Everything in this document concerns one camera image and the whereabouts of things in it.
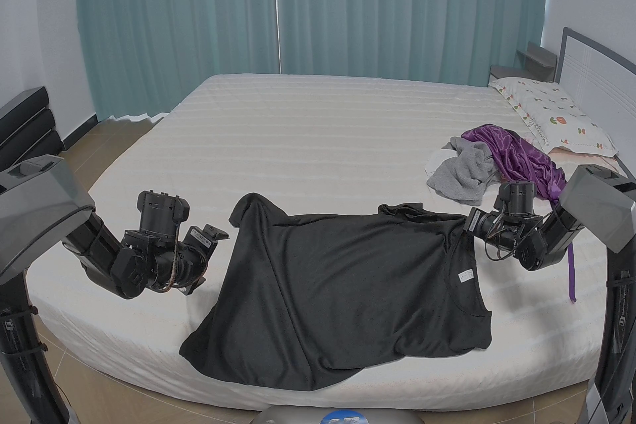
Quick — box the purple satin garment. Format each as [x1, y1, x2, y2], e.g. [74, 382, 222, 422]
[461, 124, 580, 306]

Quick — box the bed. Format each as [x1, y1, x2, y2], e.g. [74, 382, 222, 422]
[22, 27, 636, 414]

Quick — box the grey bedside table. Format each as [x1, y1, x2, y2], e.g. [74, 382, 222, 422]
[489, 42, 558, 83]

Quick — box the black chest of drawers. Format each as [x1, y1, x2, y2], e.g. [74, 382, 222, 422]
[0, 85, 65, 170]

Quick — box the grey garment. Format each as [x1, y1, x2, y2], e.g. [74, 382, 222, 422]
[426, 137, 501, 207]

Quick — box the black T-shirt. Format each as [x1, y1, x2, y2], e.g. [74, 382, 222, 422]
[179, 192, 494, 392]

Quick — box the white garment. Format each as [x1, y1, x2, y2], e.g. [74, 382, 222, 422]
[426, 146, 461, 172]

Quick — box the white printed pillow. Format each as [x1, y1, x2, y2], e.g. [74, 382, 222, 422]
[488, 77, 621, 158]

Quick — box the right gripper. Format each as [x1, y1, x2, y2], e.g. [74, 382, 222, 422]
[464, 207, 501, 245]

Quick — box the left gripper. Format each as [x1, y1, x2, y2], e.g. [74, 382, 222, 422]
[171, 224, 232, 286]

